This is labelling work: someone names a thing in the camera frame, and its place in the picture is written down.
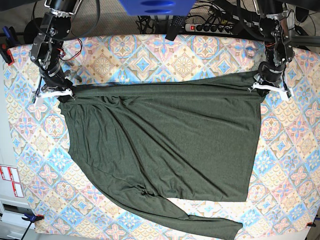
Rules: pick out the orange clamp lower right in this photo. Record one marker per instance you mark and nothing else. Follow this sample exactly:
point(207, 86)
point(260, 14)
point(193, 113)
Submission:
point(311, 224)

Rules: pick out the blue clamp upper left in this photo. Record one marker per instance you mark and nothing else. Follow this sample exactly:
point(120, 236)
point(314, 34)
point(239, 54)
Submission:
point(5, 51)

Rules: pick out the grey cabinet lower left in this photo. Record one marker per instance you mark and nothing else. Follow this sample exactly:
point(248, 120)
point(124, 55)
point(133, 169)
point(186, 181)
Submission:
point(12, 213)

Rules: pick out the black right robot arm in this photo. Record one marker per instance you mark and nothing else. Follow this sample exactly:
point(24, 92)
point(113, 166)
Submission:
point(47, 51)

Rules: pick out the blue plastic box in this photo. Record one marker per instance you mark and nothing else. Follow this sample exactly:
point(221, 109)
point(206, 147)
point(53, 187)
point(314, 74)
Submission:
point(157, 7)

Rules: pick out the patterned pastel tablecloth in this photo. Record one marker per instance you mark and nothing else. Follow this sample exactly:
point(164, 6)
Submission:
point(284, 188)

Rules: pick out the dark green long-sleeve shirt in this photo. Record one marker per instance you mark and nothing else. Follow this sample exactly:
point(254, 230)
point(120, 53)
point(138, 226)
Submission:
point(141, 145)

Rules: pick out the blue clamp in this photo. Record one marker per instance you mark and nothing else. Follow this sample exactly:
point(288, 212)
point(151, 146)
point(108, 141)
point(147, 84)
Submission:
point(5, 51)
point(31, 218)

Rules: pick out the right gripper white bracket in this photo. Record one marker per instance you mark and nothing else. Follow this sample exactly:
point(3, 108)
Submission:
point(53, 84)

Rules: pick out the black power adapter box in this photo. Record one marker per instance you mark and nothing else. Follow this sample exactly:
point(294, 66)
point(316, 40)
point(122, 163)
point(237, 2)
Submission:
point(250, 18)

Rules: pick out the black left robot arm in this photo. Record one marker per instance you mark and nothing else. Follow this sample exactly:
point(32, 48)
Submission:
point(273, 26)

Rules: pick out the black round stand base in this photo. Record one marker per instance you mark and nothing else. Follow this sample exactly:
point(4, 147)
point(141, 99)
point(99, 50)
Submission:
point(30, 31)

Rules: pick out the black remote control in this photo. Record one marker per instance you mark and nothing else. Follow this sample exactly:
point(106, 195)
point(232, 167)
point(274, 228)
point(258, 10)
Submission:
point(176, 25)

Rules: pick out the blue clamp lower left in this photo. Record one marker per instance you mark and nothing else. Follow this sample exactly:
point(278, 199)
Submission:
point(31, 218)

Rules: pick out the black power strip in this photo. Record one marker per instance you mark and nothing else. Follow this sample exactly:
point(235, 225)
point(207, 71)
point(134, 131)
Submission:
point(208, 28)

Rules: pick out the red and white labels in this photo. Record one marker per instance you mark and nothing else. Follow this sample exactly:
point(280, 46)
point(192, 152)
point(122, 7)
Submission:
point(10, 174)

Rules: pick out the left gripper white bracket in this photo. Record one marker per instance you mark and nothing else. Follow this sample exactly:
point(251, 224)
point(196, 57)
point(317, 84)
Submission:
point(271, 78)

